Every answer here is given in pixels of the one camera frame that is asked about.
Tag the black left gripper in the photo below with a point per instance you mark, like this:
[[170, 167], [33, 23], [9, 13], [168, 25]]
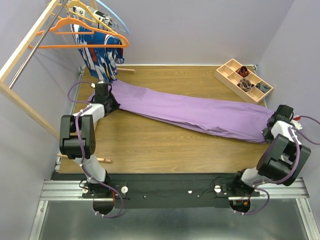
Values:
[[115, 104]]

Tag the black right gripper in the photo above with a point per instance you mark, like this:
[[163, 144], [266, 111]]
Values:
[[265, 134]]

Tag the purple trousers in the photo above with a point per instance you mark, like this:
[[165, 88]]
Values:
[[228, 119]]

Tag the orange plastic hanger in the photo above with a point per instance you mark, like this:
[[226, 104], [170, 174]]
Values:
[[73, 21]]

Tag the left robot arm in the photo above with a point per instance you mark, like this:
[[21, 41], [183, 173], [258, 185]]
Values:
[[77, 136]]

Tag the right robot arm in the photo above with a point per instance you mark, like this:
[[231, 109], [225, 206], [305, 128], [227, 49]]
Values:
[[283, 160]]

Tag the light blue hanger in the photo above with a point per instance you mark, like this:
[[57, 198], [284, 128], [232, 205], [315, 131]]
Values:
[[120, 21]]

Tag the blue white patterned garment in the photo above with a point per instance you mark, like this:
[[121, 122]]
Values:
[[101, 62]]

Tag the grey rolled item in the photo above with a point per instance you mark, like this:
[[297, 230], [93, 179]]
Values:
[[264, 88]]

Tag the patterned rolled item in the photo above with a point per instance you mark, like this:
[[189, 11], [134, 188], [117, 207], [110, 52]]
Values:
[[245, 85]]

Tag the wooden compartment tray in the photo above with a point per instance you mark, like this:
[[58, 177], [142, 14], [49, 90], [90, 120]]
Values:
[[226, 74]]

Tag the red black rolled item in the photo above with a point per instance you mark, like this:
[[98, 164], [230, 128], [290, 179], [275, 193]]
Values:
[[243, 71]]

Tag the black white printed garment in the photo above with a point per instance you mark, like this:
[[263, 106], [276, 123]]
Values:
[[87, 13]]

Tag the wooden clothes rack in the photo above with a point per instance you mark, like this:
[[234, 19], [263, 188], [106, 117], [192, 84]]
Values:
[[43, 84]]

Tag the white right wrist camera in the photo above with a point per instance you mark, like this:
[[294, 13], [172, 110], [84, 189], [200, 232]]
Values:
[[296, 124]]

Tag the aluminium rail frame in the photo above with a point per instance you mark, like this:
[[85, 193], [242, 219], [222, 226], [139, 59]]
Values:
[[138, 145]]

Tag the black mounting base plate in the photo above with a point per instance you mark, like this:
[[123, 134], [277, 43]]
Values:
[[161, 190]]

